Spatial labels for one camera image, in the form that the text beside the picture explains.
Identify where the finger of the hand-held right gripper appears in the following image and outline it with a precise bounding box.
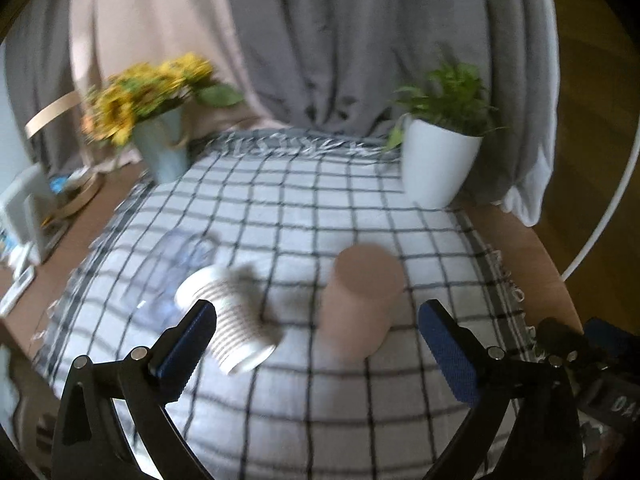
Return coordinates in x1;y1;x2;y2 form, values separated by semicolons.
534;316;632;367

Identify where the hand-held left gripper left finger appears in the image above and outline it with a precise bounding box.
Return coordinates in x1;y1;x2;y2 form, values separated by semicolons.
50;299;218;480

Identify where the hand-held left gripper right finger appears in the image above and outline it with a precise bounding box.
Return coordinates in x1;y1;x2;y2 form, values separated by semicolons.
417;299;586;480

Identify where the white ribbed paper cup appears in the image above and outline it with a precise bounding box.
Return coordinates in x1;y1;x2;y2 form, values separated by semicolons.
174;265;284;376

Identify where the small white device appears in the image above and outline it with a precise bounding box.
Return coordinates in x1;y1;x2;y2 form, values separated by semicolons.
0;265;39;317

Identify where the checkered tablecloth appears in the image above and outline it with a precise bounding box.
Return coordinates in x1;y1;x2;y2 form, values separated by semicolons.
30;127;540;480

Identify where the white hoop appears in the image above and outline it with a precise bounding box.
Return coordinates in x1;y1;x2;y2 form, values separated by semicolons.
542;0;640;282

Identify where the white plant pot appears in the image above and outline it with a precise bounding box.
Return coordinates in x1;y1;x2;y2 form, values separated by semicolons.
401;114;485;209

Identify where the light blue vase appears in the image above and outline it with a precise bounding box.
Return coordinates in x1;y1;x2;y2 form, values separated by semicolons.
132;107;192;185

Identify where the white box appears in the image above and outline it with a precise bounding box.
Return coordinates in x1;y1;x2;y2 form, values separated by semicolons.
0;162;52;267

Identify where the yellow flower bouquet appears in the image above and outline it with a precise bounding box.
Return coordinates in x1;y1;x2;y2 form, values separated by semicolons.
81;52;246;149

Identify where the green potted plant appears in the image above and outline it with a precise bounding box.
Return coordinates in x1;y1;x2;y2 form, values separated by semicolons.
382;55;507;153

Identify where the beige curved band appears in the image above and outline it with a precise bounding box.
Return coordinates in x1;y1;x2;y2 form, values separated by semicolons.
25;92;82;139

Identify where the beige cloth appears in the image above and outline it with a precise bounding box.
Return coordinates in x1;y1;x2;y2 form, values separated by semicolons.
69;0;293;173

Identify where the grey curtain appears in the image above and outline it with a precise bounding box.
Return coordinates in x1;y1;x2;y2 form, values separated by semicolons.
0;0;560;227

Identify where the round wooden ring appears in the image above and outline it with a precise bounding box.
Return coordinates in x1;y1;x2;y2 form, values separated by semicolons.
49;169;106;221

